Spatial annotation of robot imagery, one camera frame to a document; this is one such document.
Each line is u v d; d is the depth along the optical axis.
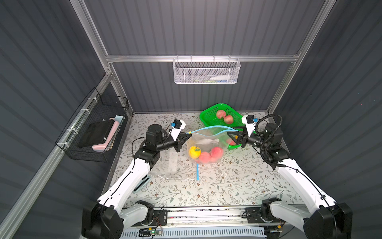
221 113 1.12
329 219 0.39
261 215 0.73
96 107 0.79
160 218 0.74
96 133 0.68
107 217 0.38
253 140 0.65
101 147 0.63
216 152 0.84
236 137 0.66
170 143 0.65
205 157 0.84
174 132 0.63
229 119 1.08
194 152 0.83
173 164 0.92
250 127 0.64
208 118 1.12
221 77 0.90
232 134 0.70
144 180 0.83
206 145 1.01
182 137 0.67
